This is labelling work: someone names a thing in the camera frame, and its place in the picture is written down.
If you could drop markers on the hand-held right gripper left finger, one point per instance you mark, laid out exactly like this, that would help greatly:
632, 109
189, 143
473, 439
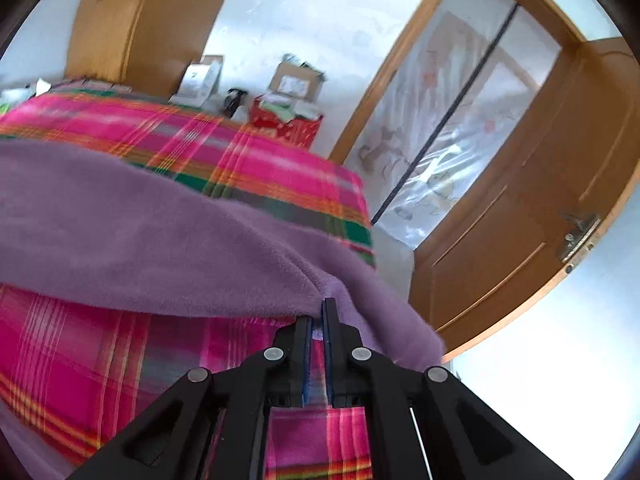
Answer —
306, 365

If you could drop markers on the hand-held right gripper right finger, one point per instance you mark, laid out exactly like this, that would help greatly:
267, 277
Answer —
328, 360

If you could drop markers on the purple fleece sweater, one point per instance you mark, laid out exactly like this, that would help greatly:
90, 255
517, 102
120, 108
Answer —
150, 240

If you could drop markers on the pink green plaid bed sheet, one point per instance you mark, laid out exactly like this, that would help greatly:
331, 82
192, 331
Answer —
225, 155

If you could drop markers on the wooden door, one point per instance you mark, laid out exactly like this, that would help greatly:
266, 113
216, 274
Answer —
525, 200

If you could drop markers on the clear plastic door curtain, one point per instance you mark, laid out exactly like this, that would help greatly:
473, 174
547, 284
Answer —
450, 125

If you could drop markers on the small black object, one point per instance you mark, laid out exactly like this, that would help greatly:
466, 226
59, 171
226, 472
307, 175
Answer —
235, 102

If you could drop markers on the brown cardboard box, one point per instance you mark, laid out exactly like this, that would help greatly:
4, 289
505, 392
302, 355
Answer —
295, 80

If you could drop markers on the white cardboard box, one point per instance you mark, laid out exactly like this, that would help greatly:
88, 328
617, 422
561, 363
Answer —
200, 82

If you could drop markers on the wooden wardrobe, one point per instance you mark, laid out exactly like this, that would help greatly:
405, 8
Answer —
140, 15

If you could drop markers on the wooden door frame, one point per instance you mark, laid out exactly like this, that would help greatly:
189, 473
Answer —
400, 55

